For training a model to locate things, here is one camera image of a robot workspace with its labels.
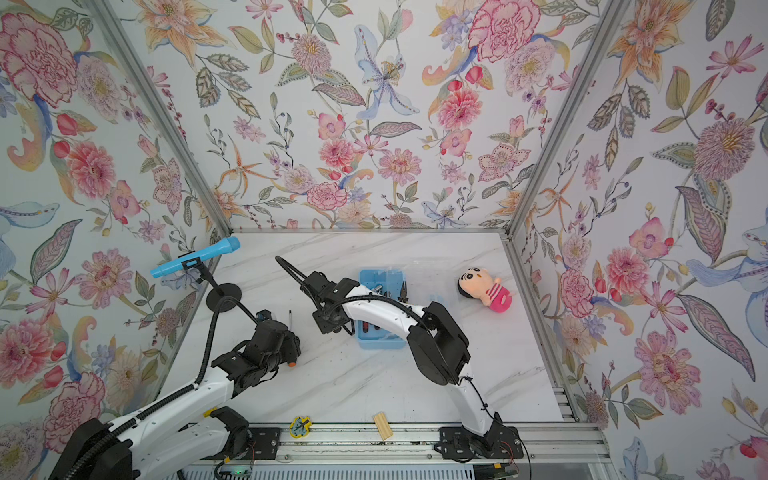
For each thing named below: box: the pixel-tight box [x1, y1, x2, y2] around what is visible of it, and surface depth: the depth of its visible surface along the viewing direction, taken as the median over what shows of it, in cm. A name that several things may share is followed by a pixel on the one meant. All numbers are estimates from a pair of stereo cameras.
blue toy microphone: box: [150, 236, 241, 278], surface depth 86 cm
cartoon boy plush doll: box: [458, 267, 517, 313], surface depth 98 cm
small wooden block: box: [374, 412, 393, 440], surface depth 78 cm
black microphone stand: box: [181, 257, 243, 312], surface depth 101 cm
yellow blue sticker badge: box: [289, 416, 312, 439], surface depth 78 cm
